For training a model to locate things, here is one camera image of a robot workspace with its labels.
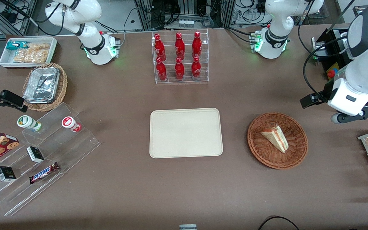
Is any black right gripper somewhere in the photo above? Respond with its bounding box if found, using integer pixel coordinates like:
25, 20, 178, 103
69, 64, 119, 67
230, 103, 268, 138
0, 80, 28, 113

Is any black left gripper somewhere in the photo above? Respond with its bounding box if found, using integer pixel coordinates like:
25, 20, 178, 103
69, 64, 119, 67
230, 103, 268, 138
300, 86, 331, 109

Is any triangular sandwich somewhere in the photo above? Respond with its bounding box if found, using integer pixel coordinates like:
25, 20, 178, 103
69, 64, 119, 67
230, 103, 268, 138
260, 125, 289, 154

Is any round brown wicker basket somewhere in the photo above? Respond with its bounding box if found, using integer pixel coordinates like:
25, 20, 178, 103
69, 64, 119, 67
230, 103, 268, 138
247, 112, 309, 170

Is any oval light wicker basket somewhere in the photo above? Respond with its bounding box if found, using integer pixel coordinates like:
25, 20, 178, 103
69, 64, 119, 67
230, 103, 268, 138
22, 63, 68, 112

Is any beige rectangular serving tray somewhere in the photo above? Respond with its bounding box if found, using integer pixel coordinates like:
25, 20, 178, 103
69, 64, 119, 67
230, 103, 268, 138
149, 108, 224, 159

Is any green lid yogurt cup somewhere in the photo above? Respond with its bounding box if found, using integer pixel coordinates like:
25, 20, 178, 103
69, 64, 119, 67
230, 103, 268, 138
17, 115, 42, 133

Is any stack of foil containers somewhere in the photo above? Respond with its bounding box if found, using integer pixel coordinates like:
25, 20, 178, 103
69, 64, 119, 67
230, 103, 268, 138
23, 66, 61, 104

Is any white rectangular snack bin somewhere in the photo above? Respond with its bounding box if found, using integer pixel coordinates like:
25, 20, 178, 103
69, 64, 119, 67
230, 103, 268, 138
0, 37, 58, 69

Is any clear bag of crackers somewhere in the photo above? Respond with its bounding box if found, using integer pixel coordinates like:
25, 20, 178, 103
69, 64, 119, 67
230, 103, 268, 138
13, 43, 51, 64

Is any teal snack packet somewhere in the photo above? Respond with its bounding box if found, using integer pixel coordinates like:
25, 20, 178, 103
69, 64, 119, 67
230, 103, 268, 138
6, 41, 28, 51

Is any small black carton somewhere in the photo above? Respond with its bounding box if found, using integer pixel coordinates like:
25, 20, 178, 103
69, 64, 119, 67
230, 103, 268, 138
26, 146, 45, 164
0, 166, 17, 183

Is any red lid yogurt cup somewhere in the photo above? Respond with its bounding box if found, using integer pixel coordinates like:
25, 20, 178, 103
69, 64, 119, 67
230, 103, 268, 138
61, 116, 82, 133

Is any brown Snickers bar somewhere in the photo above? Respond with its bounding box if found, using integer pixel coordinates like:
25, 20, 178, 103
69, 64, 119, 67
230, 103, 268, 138
29, 162, 60, 185

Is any clear acrylic stepped shelf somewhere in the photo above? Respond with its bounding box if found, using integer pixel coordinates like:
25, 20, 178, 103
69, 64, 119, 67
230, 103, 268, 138
0, 102, 102, 217

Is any clear acrylic bottle rack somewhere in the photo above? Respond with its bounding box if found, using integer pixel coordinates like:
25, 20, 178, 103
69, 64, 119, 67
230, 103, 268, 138
151, 28, 210, 84

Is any red soda bottle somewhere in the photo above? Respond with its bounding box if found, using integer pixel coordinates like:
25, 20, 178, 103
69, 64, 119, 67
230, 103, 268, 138
154, 34, 167, 61
156, 57, 168, 81
174, 57, 185, 81
191, 57, 201, 79
175, 32, 186, 60
192, 31, 203, 60

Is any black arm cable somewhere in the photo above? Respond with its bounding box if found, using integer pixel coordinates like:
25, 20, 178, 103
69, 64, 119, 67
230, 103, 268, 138
303, 36, 348, 103

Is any black floor cable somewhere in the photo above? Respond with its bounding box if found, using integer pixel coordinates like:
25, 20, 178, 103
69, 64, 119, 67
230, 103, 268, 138
257, 216, 300, 230

